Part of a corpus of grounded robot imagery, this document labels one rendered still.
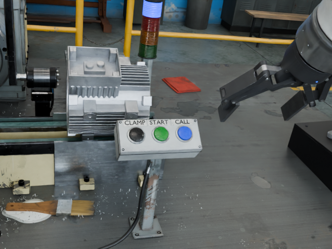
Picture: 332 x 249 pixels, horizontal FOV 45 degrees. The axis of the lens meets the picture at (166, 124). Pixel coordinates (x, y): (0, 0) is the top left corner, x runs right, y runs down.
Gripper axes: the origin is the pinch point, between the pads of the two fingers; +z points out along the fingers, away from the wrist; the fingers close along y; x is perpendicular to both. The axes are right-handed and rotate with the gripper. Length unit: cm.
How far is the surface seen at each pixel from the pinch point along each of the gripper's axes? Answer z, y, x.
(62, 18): 358, 13, -309
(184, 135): 9.7, 11.4, 0.3
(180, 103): 73, -14, -39
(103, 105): 25.5, 24.6, -14.5
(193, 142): 10.5, 9.3, 1.7
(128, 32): 201, -30, -172
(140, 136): 9.7, 20.4, 0.3
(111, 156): 36.8, 21.6, -5.4
